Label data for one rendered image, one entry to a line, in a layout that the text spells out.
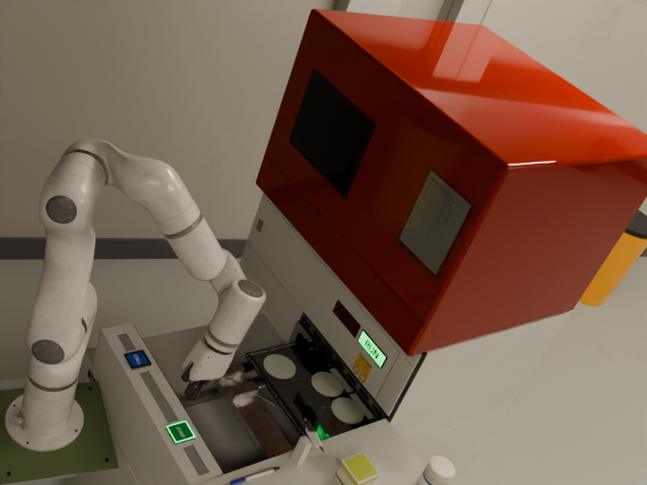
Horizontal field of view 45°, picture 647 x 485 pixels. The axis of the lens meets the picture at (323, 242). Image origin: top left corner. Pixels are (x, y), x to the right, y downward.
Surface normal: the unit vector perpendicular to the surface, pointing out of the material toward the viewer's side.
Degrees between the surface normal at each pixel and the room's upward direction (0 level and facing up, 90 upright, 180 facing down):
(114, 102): 90
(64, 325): 63
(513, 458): 0
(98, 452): 2
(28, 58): 90
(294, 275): 90
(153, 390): 0
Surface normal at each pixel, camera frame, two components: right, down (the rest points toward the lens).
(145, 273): 0.31, -0.79
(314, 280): -0.77, 0.11
